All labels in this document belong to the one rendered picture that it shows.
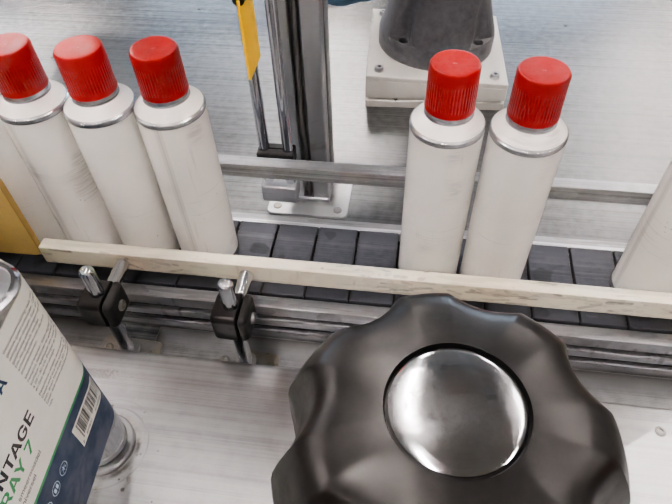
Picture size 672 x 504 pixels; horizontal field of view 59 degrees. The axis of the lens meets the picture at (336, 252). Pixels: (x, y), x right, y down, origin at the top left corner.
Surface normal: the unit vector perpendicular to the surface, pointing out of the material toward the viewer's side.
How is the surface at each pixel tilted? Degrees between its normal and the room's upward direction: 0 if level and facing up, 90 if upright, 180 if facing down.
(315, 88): 90
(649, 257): 90
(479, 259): 90
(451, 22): 72
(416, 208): 90
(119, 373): 0
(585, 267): 0
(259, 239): 0
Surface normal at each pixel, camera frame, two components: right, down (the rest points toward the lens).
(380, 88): -0.09, 0.76
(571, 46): -0.03, -0.65
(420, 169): -0.66, 0.58
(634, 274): -0.90, 0.35
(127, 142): 0.75, 0.49
